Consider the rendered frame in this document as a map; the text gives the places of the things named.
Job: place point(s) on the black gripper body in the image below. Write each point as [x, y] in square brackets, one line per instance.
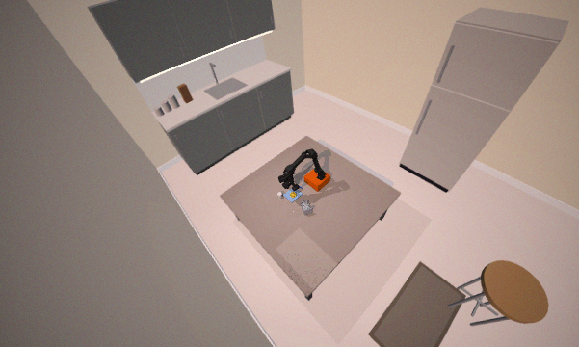
[295, 186]

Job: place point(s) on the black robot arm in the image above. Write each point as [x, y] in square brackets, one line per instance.
[289, 170]

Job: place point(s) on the light blue flat mat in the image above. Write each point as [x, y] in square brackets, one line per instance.
[287, 195]

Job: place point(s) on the grey dish rack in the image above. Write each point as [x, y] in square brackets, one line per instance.
[306, 208]

